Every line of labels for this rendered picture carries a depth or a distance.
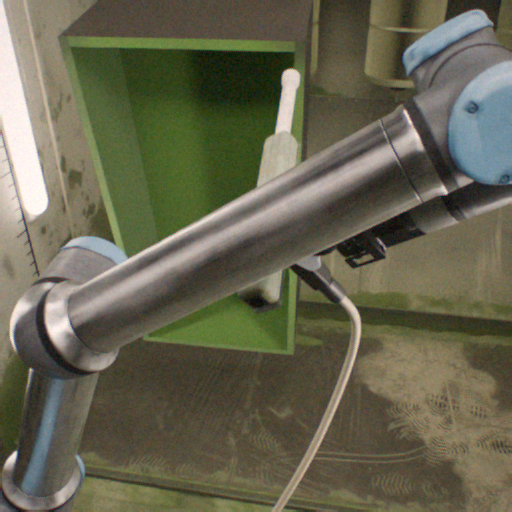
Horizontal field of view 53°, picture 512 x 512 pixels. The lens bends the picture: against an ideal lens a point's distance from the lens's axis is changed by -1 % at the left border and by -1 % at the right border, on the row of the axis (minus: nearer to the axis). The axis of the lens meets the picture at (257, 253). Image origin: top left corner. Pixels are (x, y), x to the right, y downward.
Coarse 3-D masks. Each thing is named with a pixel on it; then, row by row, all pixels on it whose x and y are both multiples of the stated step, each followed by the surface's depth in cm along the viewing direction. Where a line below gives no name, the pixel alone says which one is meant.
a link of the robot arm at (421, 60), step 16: (464, 16) 52; (480, 16) 50; (432, 32) 55; (448, 32) 49; (464, 32) 49; (480, 32) 50; (416, 48) 52; (432, 48) 50; (448, 48) 50; (416, 64) 52; (432, 64) 51; (416, 80) 54
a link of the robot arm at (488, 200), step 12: (456, 192) 59; (468, 192) 58; (480, 192) 58; (492, 192) 57; (504, 192) 57; (444, 204) 60; (456, 204) 59; (468, 204) 59; (480, 204) 59; (492, 204) 59; (504, 204) 59; (456, 216) 61; (468, 216) 61
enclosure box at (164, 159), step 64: (128, 0) 142; (192, 0) 141; (256, 0) 139; (128, 64) 164; (192, 64) 161; (256, 64) 158; (128, 128) 173; (192, 128) 177; (256, 128) 174; (128, 192) 178; (192, 192) 196; (128, 256) 183; (192, 320) 213; (256, 320) 212
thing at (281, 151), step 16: (288, 80) 92; (288, 96) 89; (288, 112) 87; (288, 128) 85; (272, 144) 81; (288, 144) 80; (272, 160) 79; (288, 160) 79; (272, 176) 76; (304, 272) 77; (320, 272) 78; (256, 288) 65; (272, 288) 65; (320, 288) 80; (336, 288) 82; (272, 304) 67
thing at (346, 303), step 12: (348, 300) 85; (348, 312) 87; (360, 324) 89; (348, 360) 93; (348, 372) 95; (336, 396) 98; (324, 420) 102; (324, 432) 103; (312, 444) 105; (312, 456) 106; (300, 468) 108; (288, 492) 112; (276, 504) 115
